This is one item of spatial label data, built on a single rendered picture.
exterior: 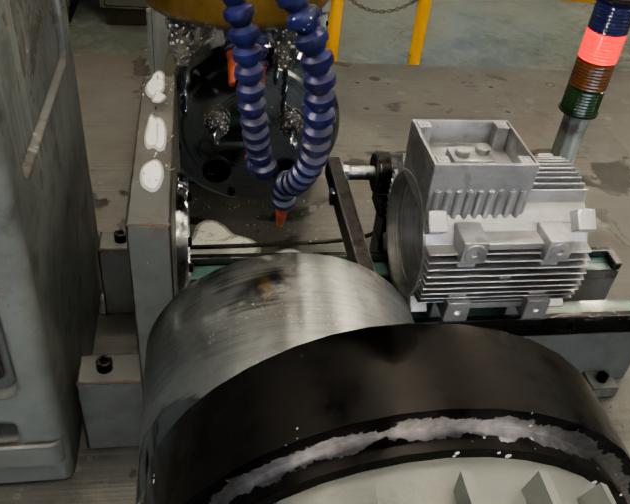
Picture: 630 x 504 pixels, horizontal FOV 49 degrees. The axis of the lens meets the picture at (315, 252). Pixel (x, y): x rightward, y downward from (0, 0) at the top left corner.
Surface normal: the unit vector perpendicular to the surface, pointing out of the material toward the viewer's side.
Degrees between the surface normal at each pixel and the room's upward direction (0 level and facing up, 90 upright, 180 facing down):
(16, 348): 90
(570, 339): 90
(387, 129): 0
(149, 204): 0
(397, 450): 14
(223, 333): 28
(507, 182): 90
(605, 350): 90
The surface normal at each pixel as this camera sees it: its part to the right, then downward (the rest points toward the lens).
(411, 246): 0.15, -0.26
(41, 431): 0.14, 0.63
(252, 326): -0.20, -0.73
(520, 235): 0.09, -0.77
